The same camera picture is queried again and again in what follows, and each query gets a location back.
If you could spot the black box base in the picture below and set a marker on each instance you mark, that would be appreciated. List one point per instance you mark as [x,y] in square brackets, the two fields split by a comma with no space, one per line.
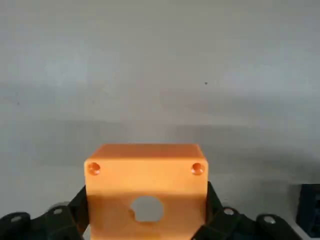
[310,212]

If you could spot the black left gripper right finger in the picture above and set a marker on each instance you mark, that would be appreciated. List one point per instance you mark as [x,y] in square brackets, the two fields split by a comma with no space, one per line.
[237,227]

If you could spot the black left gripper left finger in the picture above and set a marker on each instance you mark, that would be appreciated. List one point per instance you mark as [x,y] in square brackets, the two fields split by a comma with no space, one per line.
[50,225]

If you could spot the orange button box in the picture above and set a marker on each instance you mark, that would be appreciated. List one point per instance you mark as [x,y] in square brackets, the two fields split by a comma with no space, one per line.
[147,175]

